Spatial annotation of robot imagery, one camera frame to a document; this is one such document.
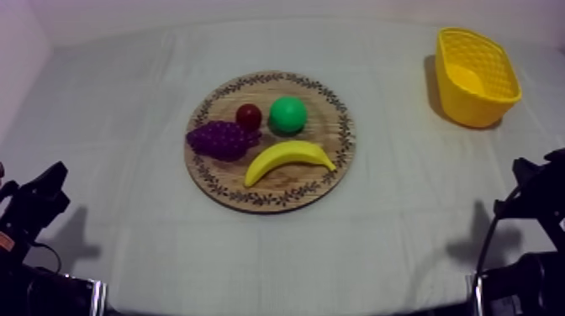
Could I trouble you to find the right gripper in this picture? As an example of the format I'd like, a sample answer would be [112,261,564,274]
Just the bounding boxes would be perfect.
[493,148,565,252]

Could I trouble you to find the silver metal bar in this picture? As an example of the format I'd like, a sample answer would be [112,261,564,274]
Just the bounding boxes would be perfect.
[89,277,108,316]
[467,273,483,316]

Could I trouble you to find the green toy pear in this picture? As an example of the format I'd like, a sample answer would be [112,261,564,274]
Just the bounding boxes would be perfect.
[268,96,309,134]

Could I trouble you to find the yellow toy banana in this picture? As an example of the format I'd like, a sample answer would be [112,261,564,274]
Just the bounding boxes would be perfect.
[244,140,338,188]

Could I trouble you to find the black cable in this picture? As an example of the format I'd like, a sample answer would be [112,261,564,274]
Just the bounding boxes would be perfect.
[473,187,524,316]
[29,240,63,276]

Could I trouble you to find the round wooden board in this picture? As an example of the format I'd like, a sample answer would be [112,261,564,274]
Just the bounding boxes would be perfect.
[183,70,356,215]

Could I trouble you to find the yellow plastic basket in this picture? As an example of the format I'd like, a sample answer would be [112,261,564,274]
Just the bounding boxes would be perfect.
[435,26,523,129]

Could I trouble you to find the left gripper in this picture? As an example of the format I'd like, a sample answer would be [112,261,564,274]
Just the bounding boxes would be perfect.
[0,161,71,266]

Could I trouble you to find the small red fruit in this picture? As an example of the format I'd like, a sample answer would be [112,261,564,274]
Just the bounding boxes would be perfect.
[235,103,263,132]

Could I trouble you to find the purple toy grapes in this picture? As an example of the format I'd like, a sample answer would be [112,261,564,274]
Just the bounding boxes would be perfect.
[185,120,262,161]

